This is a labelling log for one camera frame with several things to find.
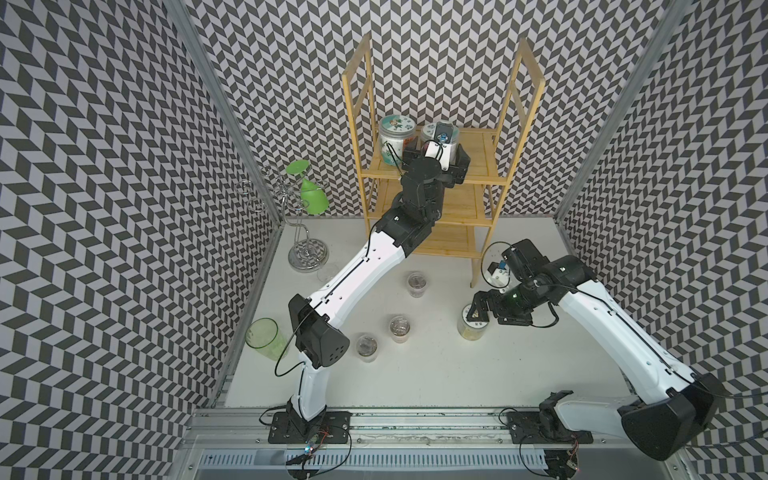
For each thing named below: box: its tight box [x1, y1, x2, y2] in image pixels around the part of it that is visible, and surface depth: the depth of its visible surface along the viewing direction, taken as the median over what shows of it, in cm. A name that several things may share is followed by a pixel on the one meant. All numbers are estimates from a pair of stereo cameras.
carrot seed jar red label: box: [379, 114, 417, 167], surface depth 66 cm
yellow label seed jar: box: [457, 303, 489, 341], surface depth 86 cm
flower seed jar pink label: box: [434, 121, 460, 145], surface depth 53 cm
